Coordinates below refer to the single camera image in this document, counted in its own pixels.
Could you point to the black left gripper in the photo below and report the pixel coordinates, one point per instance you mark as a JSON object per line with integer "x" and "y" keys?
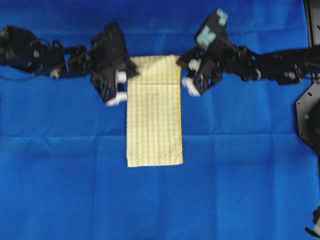
{"x": 108, "y": 57}

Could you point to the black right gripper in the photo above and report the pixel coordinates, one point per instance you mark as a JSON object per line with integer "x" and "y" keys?
{"x": 203, "y": 62}

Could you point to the yellow striped towel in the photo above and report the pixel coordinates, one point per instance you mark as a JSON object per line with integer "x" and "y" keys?
{"x": 153, "y": 117}

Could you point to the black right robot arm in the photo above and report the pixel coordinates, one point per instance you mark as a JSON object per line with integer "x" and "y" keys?
{"x": 285, "y": 66}

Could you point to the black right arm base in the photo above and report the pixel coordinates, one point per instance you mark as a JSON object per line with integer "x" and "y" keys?
{"x": 308, "y": 105}

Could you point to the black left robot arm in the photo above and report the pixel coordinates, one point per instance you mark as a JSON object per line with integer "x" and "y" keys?
{"x": 22, "y": 50}

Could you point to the blue table cloth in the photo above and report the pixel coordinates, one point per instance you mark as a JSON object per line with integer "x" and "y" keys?
{"x": 245, "y": 175}

